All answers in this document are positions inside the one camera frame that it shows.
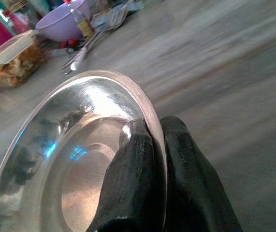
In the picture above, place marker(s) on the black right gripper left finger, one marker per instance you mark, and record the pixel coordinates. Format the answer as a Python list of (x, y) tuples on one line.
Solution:
[(130, 174)]

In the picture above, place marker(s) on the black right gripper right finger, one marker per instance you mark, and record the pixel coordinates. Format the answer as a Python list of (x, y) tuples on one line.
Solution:
[(191, 183)]

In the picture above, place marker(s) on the round stainless steel plate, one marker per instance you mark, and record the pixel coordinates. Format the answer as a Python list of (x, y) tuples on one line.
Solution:
[(55, 120)]

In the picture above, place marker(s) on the metal fork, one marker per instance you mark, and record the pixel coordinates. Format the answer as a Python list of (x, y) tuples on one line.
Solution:
[(66, 67)]

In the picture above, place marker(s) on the small yellow label bottle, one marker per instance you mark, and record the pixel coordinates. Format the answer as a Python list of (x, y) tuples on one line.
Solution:
[(85, 25)]

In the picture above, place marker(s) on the clear food container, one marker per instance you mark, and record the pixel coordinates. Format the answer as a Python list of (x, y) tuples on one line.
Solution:
[(19, 65)]

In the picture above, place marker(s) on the printed paper packet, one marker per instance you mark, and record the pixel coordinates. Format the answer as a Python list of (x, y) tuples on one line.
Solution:
[(104, 18)]

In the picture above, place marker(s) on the purple plastic bowl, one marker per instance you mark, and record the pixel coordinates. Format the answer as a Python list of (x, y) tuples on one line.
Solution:
[(60, 24)]

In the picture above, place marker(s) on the teal plastic cup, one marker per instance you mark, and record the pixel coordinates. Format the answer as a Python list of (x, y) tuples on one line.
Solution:
[(3, 18)]

